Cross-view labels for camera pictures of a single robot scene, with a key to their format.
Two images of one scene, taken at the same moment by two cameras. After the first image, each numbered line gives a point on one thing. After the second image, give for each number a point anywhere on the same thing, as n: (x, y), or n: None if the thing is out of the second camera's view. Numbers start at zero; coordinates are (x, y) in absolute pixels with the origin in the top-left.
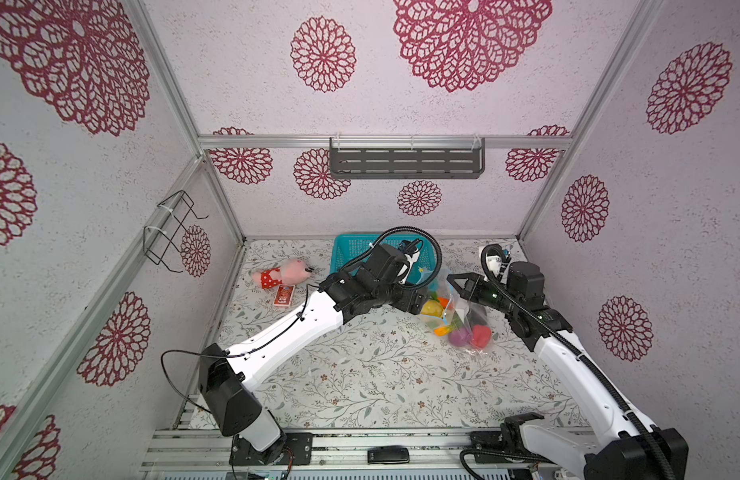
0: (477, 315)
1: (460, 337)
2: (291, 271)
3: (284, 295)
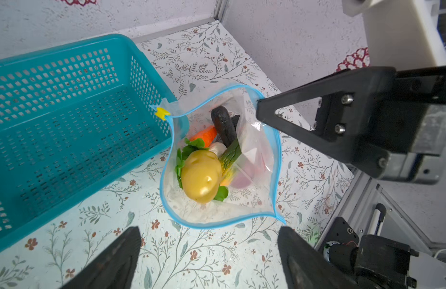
0: (226, 124)
1: (245, 176)
2: None
3: None
